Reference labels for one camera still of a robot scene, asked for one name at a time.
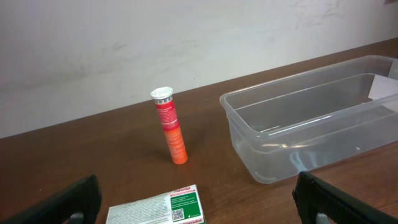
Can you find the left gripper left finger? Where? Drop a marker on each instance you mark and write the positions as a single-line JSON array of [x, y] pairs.
[[78, 203]]

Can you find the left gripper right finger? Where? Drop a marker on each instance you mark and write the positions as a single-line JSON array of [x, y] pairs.
[[319, 202]]

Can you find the white green medicine box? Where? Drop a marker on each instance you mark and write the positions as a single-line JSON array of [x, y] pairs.
[[175, 207]]

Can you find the clear plastic container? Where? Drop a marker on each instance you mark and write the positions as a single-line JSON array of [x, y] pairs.
[[314, 118]]

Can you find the orange tablet tube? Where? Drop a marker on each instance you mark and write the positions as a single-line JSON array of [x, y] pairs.
[[164, 102]]

